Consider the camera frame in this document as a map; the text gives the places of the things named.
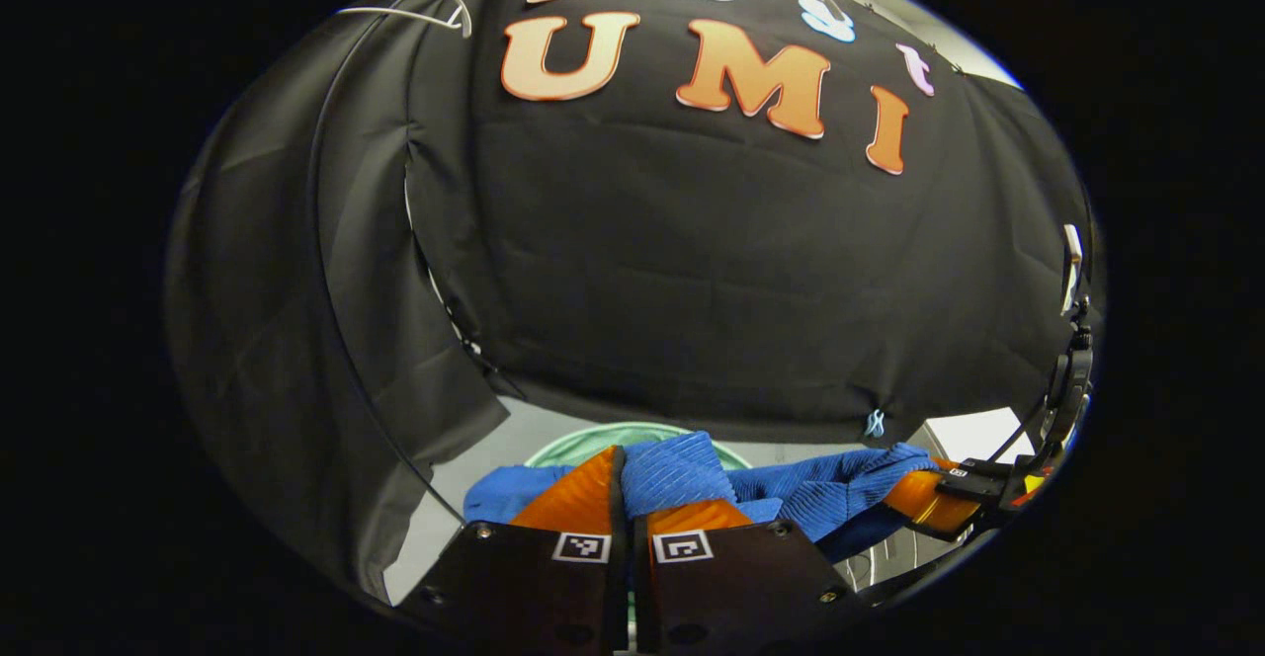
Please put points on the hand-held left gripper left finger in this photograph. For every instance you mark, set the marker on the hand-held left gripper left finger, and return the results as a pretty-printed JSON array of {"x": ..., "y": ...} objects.
[{"x": 514, "y": 587}]

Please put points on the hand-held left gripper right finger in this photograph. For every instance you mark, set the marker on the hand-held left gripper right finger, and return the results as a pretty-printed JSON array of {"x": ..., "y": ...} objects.
[{"x": 741, "y": 587}]

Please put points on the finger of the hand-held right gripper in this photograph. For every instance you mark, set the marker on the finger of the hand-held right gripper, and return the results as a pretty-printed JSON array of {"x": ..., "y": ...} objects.
[{"x": 924, "y": 503}]

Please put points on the black metal clothes rack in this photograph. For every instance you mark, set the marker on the black metal clothes rack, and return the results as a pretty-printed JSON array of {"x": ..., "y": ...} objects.
[{"x": 326, "y": 320}]

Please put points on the green laundry hamper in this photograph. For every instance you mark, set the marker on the green laundry hamper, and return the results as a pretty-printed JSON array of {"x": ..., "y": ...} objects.
[{"x": 593, "y": 437}]

